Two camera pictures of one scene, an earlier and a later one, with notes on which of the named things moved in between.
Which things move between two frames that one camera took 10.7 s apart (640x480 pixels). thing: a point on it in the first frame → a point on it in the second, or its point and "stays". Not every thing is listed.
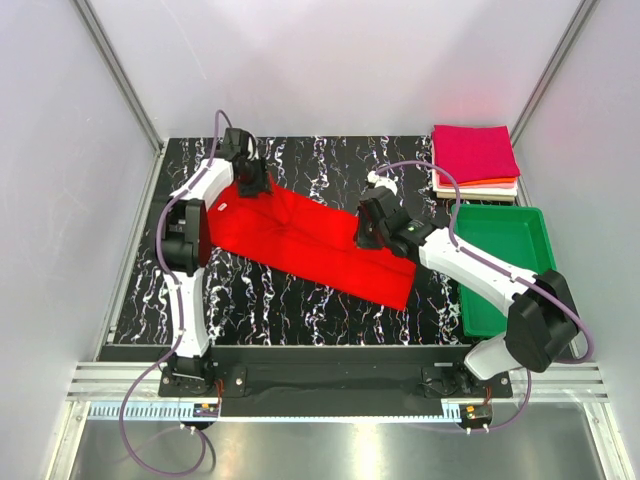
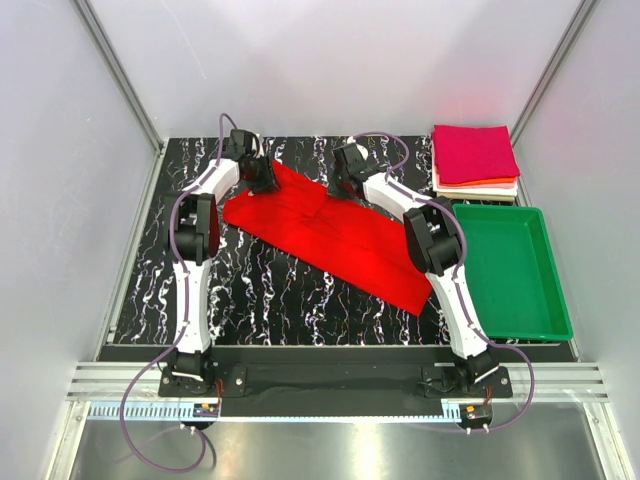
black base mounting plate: x=341 y=372 stays
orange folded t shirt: x=483 y=182 stays
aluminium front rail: x=111 y=381 stays
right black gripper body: x=369 y=236 → x=336 y=187
